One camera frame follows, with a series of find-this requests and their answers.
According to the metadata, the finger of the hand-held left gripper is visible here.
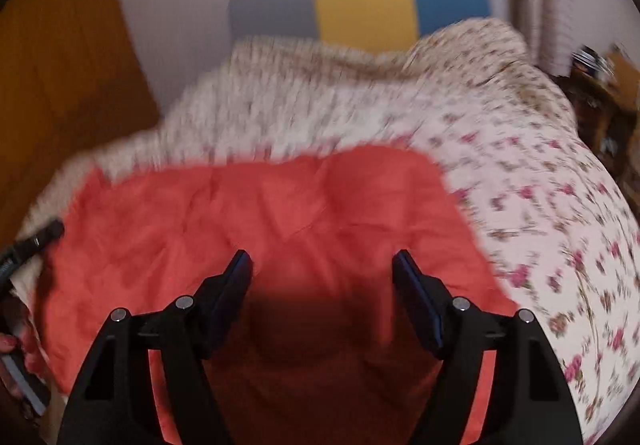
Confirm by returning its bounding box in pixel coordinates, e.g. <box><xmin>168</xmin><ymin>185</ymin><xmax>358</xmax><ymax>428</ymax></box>
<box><xmin>14</xmin><ymin>219</ymin><xmax>66</xmax><ymax>260</ymax></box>

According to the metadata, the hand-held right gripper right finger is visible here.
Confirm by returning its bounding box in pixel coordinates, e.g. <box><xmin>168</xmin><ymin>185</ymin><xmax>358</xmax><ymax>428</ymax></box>
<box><xmin>392</xmin><ymin>250</ymin><xmax>583</xmax><ymax>445</ymax></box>

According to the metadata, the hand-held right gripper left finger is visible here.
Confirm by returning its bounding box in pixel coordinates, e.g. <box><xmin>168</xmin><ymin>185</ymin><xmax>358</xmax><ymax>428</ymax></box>
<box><xmin>56</xmin><ymin>250</ymin><xmax>252</xmax><ymax>445</ymax></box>

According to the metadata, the orange puffer jacket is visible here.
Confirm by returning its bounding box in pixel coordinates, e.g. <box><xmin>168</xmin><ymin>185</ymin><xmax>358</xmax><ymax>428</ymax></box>
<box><xmin>37</xmin><ymin>147</ymin><xmax>518</xmax><ymax>445</ymax></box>

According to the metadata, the person's left hand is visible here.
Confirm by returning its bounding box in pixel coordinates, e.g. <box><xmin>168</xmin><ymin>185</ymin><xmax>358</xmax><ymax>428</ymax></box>
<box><xmin>0</xmin><ymin>331</ymin><xmax>23</xmax><ymax>357</ymax></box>

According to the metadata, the wooden wardrobe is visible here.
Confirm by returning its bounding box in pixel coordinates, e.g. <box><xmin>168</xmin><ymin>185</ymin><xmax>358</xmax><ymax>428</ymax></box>
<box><xmin>0</xmin><ymin>0</ymin><xmax>162</xmax><ymax>246</ymax></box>

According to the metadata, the floral quilt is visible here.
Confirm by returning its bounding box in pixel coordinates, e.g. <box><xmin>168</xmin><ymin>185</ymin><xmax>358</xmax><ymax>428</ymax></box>
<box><xmin>10</xmin><ymin>17</ymin><xmax>640</xmax><ymax>445</ymax></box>

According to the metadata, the wooden desk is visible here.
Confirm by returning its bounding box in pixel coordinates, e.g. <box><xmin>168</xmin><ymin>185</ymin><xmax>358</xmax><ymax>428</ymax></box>
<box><xmin>570</xmin><ymin>45</ymin><xmax>640</xmax><ymax>186</ymax></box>

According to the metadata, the grey yellow blue headboard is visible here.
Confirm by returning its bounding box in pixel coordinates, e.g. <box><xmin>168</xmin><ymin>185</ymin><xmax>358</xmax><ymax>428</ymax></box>
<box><xmin>229</xmin><ymin>0</ymin><xmax>493</xmax><ymax>54</ymax></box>

